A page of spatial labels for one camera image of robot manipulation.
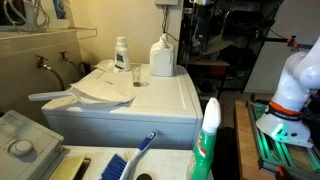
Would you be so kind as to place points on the white wall shelf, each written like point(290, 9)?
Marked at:
point(50, 31)

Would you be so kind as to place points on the black metal storage rack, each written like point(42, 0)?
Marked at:
point(230, 50)

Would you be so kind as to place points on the white washing machine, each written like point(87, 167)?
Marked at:
point(160, 100)

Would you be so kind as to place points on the white appliance with round knob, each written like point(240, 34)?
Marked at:
point(26, 160)

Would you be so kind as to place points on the white crumpled cloth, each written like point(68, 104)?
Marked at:
point(106, 65)

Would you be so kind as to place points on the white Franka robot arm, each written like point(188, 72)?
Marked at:
point(293, 86)

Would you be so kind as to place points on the small white bottle blue label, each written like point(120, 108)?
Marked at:
point(122, 57)

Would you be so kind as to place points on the dark round disc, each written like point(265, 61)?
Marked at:
point(144, 177)

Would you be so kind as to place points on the white wall electrical box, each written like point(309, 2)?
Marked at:
point(166, 2)

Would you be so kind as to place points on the large white detergent jug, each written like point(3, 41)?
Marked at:
point(161, 61)

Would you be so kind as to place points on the aluminium frame with green light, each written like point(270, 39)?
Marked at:
point(266, 150)

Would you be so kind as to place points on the clear glass cup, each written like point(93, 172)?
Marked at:
point(136, 77)

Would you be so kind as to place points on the green spray bottle white cap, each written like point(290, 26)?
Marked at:
point(204, 150)

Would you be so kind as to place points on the blue printed package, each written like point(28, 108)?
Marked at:
point(59, 9)

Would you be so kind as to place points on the dark metal wall faucet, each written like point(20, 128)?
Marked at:
point(63, 56)
point(40, 61)

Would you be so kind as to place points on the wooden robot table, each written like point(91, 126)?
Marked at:
point(245, 150)

